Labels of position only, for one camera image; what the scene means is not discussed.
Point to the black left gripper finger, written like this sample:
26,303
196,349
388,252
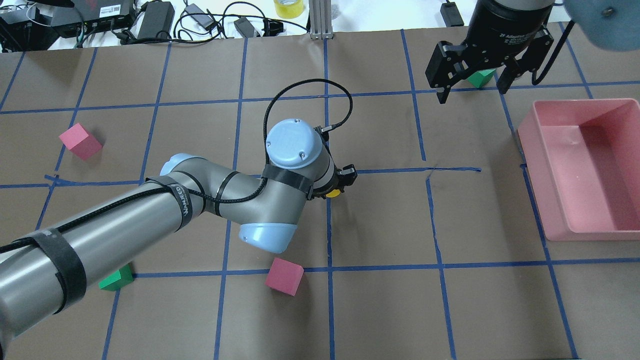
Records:
346,176

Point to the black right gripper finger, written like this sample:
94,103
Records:
513,69
446,68

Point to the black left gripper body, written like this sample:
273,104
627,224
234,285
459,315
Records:
346,176

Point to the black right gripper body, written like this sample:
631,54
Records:
502,27

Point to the yellow push button switch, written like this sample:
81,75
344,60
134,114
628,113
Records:
334,193

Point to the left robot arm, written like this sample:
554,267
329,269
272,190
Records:
50,269

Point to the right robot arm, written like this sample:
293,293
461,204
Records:
611,25

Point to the green cube near bin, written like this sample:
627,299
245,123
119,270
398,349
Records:
481,77

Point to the black power adapter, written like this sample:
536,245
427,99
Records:
451,14

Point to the pink plastic bin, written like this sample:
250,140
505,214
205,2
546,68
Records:
583,158

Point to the pink cube centre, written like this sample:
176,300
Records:
284,276

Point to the pink cube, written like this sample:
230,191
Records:
284,276
79,141

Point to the yellow tape roll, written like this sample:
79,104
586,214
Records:
289,9

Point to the green cube far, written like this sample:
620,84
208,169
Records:
117,280

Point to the pink cube far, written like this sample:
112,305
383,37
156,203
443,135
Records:
79,141

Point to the aluminium frame post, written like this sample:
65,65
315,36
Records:
320,19

